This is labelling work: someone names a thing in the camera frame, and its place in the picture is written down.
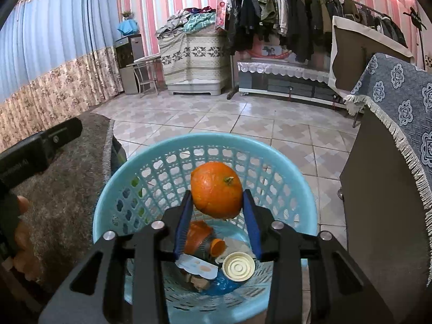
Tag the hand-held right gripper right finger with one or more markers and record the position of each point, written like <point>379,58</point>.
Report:
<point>251,229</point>

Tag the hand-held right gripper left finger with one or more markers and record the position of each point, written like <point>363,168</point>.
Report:
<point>182,226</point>

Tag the large orange peel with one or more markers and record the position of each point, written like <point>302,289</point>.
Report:
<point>197,238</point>

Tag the cream round plastic bowl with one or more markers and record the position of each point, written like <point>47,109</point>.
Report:
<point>238,266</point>

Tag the whole orange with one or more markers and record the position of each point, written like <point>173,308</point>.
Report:
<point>216,189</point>

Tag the light blue plastic basket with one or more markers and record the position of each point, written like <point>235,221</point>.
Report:
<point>209,138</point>

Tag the person's left hand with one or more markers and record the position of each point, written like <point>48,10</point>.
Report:
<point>28,249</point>

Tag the small orange peel piece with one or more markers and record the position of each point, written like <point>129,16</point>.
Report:
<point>217,246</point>

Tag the blue plastic wrapper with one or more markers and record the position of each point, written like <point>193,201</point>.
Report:
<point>222,285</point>

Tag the blue curtain with floral hem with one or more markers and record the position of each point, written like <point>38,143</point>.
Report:
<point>44,40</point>

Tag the water dispenser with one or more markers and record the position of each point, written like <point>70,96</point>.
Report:
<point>130,74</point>

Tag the brown wooden cabinet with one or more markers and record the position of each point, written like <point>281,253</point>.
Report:
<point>378,209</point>

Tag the white folding chair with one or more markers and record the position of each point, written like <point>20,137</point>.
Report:
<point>145,60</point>

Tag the metal clothes rack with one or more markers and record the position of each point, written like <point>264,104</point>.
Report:
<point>233,84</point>

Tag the low grey cabinet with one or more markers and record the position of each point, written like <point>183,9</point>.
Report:
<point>280,86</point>

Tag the blue cloth cover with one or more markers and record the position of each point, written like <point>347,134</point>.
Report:
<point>128,27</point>

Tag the small potted plant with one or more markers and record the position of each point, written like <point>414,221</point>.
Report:
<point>127,15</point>

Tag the white lace cloth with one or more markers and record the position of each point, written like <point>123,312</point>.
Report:
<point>270,69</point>

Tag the cabinet under patterned cloth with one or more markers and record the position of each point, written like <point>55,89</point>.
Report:
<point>192,64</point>

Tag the blue patterned covered furniture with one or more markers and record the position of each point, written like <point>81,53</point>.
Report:
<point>405,108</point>

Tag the pile of clothes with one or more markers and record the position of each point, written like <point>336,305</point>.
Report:
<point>189,20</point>

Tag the red white hanging bag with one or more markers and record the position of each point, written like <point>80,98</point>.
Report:
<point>222,13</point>

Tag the row of hanging clothes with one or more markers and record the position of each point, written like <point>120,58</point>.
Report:
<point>297,17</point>

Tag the brown panel with white border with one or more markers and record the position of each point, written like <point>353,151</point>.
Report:
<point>371,47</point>

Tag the black coat stand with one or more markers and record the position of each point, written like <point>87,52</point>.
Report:
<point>416,18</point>

